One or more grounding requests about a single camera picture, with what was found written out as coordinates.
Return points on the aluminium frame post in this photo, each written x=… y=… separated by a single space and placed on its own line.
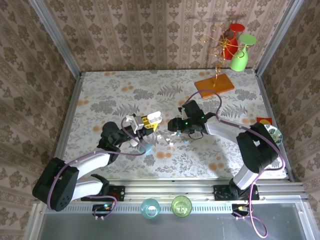
x=53 y=35
x=277 y=35

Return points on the green translucent cup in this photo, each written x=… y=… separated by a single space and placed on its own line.
x=181 y=206

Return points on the white earbud charging case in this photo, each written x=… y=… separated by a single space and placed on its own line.
x=154 y=116
x=134 y=143

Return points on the red packet yellow circle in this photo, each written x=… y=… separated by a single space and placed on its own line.
x=260 y=120

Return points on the grey metal panel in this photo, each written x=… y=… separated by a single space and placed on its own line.
x=175 y=227

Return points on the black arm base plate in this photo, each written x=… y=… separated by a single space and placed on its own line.
x=221 y=192
x=117 y=192

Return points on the blue silicone earbud case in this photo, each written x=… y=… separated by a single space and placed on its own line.
x=147 y=148

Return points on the red plastic wine glass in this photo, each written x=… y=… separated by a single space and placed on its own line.
x=237 y=27

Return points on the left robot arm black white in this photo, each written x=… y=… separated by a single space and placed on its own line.
x=87 y=161

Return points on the leaf patterned bowl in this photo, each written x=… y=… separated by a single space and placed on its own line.
x=276 y=136

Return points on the aluminium mounting rail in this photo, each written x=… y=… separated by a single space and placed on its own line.
x=170 y=190

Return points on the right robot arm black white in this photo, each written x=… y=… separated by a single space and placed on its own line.
x=257 y=150

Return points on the green plastic wine glass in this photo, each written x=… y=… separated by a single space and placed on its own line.
x=238 y=63

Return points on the blue translucent cup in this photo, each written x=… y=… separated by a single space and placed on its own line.
x=150 y=208

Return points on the aluminium table side rail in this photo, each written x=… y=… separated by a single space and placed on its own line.
x=266 y=100
x=70 y=110

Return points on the small black circuit board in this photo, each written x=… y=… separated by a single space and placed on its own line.
x=241 y=208
x=103 y=208

